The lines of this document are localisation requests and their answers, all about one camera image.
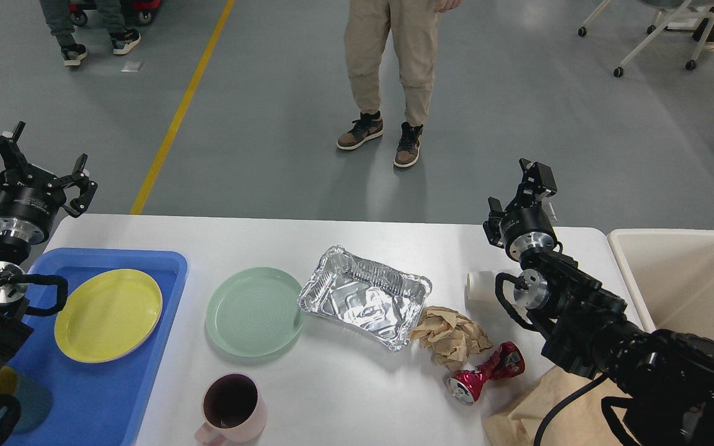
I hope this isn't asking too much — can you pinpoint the red wheeled cart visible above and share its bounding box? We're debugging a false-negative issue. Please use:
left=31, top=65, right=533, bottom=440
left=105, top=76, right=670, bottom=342
left=69, top=0, right=162, bottom=27

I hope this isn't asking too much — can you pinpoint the pink mug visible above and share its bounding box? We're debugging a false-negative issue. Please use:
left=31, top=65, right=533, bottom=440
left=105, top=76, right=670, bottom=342
left=195, top=373, right=268, bottom=445

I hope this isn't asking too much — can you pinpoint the aluminium foil tray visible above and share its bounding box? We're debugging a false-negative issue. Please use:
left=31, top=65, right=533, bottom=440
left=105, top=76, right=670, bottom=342
left=298, top=245, right=433, bottom=352

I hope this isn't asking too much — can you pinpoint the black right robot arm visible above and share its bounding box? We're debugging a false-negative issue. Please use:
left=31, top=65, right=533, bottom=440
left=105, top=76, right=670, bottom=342
left=483, top=159, right=714, bottom=445

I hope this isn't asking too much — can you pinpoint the crumpled brown paper ball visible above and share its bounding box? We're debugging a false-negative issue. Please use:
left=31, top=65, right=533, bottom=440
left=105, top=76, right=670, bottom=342
left=409, top=307, right=494, bottom=372

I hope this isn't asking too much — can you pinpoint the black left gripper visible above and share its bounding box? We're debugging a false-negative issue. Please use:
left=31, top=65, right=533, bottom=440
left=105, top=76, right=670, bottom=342
left=0, top=121, right=97, bottom=229

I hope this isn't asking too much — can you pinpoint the mint green plate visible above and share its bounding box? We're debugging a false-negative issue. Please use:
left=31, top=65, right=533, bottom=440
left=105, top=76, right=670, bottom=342
left=206, top=266, right=303, bottom=357

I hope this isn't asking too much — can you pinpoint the crushed red can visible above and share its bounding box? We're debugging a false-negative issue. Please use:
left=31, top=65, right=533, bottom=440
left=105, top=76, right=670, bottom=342
left=445, top=341, right=526, bottom=406

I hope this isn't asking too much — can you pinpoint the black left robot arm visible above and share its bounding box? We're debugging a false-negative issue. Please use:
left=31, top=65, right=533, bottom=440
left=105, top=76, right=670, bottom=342
left=0, top=121, right=97, bottom=370

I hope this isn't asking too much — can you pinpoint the yellow plate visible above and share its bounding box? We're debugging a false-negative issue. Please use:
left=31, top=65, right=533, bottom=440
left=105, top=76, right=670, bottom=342
left=54, top=269, right=162, bottom=364

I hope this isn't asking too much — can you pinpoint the white paper cup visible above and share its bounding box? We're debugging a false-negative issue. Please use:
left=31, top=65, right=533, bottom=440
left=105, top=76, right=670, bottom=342
left=464, top=271, right=498, bottom=303

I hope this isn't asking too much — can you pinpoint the beige plastic bin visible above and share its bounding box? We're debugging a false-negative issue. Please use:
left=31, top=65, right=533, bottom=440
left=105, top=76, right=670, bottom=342
left=607, top=229, right=714, bottom=340

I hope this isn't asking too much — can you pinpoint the person in khaki trousers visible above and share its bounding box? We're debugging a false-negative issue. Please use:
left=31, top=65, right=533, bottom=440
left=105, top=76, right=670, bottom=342
left=337, top=0, right=463, bottom=168

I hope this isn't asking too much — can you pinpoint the teal yellow cup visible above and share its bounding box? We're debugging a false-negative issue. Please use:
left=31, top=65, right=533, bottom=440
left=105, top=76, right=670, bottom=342
left=0, top=366, right=53, bottom=434

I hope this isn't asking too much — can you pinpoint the person in grey trousers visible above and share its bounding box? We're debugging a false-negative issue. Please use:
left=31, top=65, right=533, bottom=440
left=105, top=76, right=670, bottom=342
left=39, top=0, right=142, bottom=67

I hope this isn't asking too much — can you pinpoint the white chair base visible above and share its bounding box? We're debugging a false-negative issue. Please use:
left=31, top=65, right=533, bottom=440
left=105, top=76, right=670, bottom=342
left=570, top=1, right=714, bottom=82

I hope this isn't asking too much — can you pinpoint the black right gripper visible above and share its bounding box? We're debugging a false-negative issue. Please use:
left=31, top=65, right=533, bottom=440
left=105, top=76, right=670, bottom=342
left=483, top=158, right=558, bottom=251

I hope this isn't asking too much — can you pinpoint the brown paper bag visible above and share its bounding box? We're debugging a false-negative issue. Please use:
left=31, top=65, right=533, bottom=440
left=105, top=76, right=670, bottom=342
left=483, top=367, right=625, bottom=445

